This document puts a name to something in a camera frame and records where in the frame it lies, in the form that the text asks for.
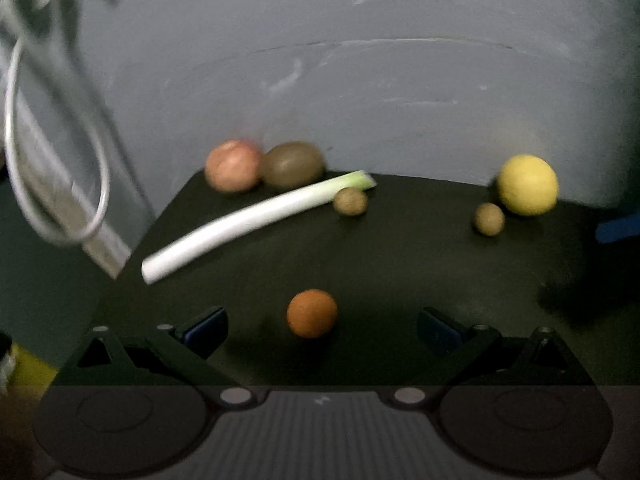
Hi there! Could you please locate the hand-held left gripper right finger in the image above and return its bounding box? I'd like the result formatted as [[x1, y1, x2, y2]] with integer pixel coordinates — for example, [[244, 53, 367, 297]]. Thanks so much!
[[389, 306, 601, 407]]

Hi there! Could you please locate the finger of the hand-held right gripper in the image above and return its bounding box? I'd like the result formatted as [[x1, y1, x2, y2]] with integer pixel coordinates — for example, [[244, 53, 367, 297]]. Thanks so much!
[[596, 214, 640, 244]]

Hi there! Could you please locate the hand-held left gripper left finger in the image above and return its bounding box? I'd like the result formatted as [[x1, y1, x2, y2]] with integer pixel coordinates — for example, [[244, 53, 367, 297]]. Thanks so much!
[[50, 306, 258, 408]]

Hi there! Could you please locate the yellow round citrus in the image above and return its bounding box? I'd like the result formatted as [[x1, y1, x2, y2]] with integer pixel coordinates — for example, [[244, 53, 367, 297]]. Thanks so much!
[[497, 154, 559, 216]]

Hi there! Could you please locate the small reddish tangerine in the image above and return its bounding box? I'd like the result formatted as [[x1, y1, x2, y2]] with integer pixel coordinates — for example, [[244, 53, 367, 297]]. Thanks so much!
[[286, 288, 339, 339]]

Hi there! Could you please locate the small brown kiwi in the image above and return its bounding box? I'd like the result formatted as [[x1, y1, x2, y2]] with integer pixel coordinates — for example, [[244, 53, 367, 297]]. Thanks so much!
[[333, 187, 369, 217], [474, 202, 506, 236]]

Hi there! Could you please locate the white leek stalk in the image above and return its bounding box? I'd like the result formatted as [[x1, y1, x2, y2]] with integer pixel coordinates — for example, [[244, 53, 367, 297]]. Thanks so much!
[[141, 170, 377, 285]]

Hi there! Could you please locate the red apple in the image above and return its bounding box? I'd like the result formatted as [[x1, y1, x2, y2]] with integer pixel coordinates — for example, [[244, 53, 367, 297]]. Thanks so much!
[[205, 140, 263, 193]]

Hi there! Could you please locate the yellow object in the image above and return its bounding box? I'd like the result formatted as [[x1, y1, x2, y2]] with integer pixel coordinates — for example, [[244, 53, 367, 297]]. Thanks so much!
[[7, 342, 58, 396]]

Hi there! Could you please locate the dark brown kiwi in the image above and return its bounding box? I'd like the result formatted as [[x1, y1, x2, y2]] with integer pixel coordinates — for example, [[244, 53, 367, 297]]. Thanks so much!
[[260, 141, 326, 190]]

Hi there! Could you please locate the worn white door frame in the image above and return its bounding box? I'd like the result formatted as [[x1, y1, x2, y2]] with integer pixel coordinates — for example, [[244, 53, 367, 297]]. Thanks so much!
[[10, 75, 156, 281]]

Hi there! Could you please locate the white flexible hose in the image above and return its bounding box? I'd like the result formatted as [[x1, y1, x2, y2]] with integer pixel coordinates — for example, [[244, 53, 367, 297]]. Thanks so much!
[[4, 35, 111, 246]]

